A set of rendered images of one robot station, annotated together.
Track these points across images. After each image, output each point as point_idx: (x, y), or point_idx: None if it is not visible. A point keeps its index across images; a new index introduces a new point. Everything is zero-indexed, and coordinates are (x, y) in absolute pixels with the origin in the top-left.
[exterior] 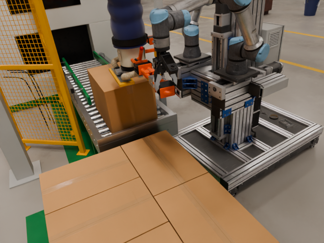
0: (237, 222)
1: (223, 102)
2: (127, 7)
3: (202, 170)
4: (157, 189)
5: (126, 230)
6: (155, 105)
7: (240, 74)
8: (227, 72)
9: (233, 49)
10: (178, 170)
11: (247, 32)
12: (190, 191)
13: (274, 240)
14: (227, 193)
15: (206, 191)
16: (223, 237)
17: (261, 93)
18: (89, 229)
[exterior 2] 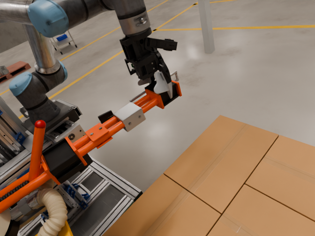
0: (214, 137)
1: None
2: None
3: (162, 179)
4: (209, 213)
5: (286, 220)
6: None
7: (59, 108)
8: (50, 119)
9: (33, 90)
10: (168, 202)
11: (51, 46)
12: (196, 179)
13: (218, 118)
14: (186, 151)
15: (190, 166)
16: (234, 141)
17: (78, 112)
18: None
